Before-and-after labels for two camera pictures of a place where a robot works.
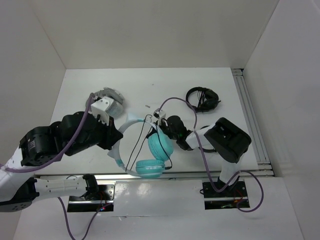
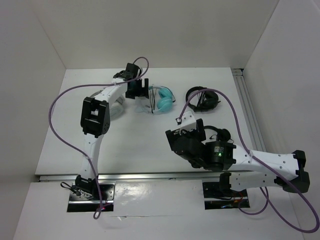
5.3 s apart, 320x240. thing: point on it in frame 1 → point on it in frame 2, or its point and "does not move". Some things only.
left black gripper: (111, 133) → (142, 91)
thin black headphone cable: (150, 131) → (152, 94)
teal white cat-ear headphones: (160, 150) → (160, 101)
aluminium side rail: (257, 139) does not move
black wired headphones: (207, 99) does not move
